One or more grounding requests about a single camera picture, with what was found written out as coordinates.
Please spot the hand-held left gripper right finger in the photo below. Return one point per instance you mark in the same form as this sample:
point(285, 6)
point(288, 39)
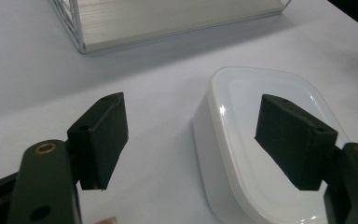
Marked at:
point(295, 146)

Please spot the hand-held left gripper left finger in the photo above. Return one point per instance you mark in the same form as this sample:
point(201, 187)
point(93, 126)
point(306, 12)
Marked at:
point(98, 146)

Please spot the white plastic box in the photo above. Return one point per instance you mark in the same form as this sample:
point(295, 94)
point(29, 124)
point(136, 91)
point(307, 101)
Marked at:
point(245, 174)

